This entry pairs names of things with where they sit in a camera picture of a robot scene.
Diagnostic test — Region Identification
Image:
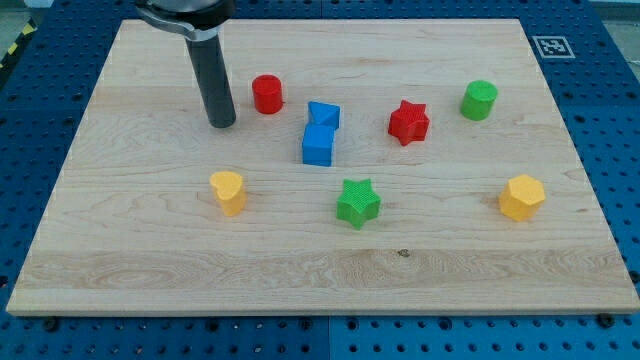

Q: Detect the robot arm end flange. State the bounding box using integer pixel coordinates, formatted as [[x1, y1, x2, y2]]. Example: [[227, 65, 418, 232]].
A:
[[134, 0, 236, 42]]

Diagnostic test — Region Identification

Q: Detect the green star block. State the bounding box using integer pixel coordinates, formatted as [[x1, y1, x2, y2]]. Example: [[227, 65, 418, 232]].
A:
[[336, 179, 381, 230]]

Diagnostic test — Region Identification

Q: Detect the red star block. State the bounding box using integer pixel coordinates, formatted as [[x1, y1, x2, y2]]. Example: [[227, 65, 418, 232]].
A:
[[388, 100, 430, 146]]

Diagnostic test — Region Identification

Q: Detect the blue cube block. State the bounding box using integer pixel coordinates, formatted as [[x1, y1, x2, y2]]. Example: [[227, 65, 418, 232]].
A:
[[302, 123, 335, 167]]

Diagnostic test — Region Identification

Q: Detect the wooden board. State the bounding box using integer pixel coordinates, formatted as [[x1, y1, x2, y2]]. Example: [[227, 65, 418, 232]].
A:
[[7, 19, 639, 317]]

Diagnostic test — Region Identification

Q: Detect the blue triangle block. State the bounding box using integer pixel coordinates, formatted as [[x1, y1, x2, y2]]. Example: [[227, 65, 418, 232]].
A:
[[307, 101, 341, 130]]

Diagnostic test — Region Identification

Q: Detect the yellow heart block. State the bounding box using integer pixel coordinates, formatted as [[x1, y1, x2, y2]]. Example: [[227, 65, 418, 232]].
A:
[[209, 171, 247, 216]]

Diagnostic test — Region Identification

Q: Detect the red cylinder block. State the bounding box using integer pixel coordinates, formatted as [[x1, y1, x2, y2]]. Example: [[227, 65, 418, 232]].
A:
[[252, 74, 283, 114]]

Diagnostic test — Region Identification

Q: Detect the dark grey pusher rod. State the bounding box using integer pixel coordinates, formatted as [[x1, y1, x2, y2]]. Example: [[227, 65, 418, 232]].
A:
[[186, 36, 236, 128]]

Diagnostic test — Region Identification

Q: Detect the green cylinder block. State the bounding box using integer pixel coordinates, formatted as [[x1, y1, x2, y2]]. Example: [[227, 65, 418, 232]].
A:
[[460, 80, 498, 121]]

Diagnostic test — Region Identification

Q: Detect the yellow hexagon block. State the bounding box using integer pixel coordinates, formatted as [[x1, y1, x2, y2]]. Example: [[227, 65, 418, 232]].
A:
[[498, 174, 546, 222]]

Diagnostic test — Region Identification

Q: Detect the white fiducial marker tag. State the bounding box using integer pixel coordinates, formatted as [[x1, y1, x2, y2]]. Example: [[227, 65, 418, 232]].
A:
[[532, 35, 575, 59]]

